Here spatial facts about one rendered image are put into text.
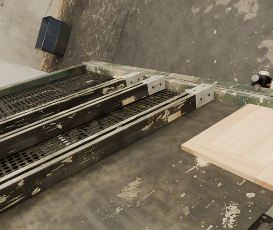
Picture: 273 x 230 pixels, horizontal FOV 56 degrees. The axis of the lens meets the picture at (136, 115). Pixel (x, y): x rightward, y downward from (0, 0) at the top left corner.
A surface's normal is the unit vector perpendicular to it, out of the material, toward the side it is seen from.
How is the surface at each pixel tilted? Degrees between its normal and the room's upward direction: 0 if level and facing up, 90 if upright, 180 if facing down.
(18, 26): 90
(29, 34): 90
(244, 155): 57
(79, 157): 90
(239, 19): 0
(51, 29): 90
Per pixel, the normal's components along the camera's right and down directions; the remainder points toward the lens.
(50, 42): 0.62, 0.20
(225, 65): -0.74, -0.18
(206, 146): -0.15, -0.90
